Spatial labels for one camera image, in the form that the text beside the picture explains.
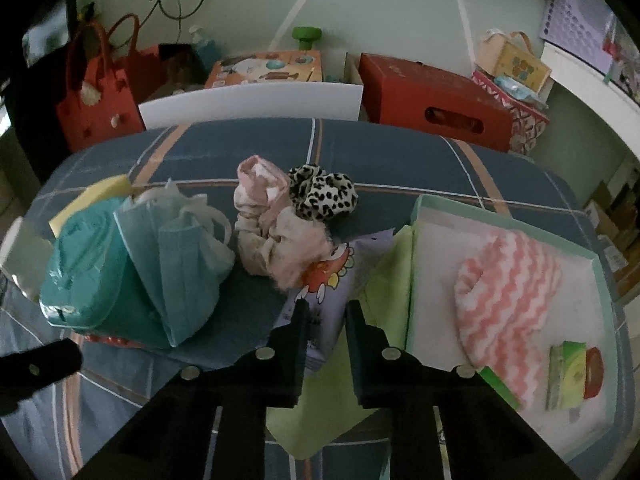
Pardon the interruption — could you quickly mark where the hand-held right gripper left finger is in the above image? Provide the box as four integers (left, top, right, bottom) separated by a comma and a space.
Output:
75, 300, 311, 480

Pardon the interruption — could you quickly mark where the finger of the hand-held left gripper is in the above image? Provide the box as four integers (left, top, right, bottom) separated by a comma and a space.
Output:
0, 339, 83, 418

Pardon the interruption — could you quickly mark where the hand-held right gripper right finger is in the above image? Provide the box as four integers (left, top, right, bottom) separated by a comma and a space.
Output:
345, 299, 581, 480

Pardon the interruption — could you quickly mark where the light green cloth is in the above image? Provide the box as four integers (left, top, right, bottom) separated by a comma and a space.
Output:
265, 225, 418, 461

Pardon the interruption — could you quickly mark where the purple snack packet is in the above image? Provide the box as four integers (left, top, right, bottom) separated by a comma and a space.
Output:
277, 227, 396, 373

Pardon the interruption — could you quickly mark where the pink scrunchie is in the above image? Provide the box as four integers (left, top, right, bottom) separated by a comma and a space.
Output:
234, 155, 336, 292

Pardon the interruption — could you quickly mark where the teal wet wipes pack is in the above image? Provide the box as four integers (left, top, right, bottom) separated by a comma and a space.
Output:
39, 197, 226, 350

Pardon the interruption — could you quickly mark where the pale green box tray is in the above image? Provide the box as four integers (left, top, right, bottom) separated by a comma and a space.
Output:
405, 194, 626, 453

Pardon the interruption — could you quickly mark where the leopard print scrunchie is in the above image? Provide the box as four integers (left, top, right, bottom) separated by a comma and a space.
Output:
287, 164, 360, 223

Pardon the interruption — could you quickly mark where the pink white zigzag cloth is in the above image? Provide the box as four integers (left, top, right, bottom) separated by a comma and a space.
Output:
454, 232, 563, 406

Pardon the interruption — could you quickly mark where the yellow sponge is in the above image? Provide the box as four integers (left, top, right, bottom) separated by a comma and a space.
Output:
49, 174, 133, 238

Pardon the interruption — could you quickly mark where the red tape roll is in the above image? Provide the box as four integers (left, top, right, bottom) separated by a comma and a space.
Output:
582, 346, 606, 401

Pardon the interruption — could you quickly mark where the white capped plastic bottle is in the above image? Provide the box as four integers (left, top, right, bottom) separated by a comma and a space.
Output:
0, 217, 38, 286

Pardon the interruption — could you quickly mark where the blue face mask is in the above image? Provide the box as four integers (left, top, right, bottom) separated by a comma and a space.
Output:
114, 177, 236, 348

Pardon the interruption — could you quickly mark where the white foam board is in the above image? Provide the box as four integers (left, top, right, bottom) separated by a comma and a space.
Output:
138, 82, 364, 131

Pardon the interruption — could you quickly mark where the dark glass cabinet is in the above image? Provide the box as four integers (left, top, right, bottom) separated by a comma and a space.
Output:
0, 0, 76, 196

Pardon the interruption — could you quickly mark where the red felt tote bag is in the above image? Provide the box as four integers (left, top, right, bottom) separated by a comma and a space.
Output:
55, 14, 166, 153

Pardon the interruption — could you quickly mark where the red cardboard box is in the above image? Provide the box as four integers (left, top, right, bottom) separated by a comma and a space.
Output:
345, 51, 516, 153

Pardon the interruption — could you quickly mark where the orange toy box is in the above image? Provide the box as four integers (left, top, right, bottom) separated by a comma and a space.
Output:
204, 50, 323, 90

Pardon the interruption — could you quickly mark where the brown cardboard box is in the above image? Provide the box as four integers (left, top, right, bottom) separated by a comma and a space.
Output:
582, 180, 636, 301

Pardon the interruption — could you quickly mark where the red patterned basket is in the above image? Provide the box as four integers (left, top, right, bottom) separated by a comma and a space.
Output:
472, 71, 551, 156

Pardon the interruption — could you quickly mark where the dark brown bag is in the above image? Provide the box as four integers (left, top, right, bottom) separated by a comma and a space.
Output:
159, 42, 206, 91

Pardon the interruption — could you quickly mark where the teal pump bottle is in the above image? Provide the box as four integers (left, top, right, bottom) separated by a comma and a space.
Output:
189, 25, 221, 75

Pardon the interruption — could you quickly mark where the green plastic toy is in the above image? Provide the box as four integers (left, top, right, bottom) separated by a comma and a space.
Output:
292, 26, 321, 53

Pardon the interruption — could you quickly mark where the light blue packet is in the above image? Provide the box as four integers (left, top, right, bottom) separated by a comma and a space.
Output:
492, 75, 543, 103

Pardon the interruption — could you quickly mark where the beige printed bag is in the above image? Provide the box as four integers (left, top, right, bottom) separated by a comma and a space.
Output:
475, 30, 553, 93

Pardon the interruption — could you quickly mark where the white desk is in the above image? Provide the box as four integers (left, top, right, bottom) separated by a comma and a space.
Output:
542, 42, 640, 111

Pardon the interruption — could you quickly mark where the purple perforated basket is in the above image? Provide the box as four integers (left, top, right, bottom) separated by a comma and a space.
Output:
540, 0, 616, 73

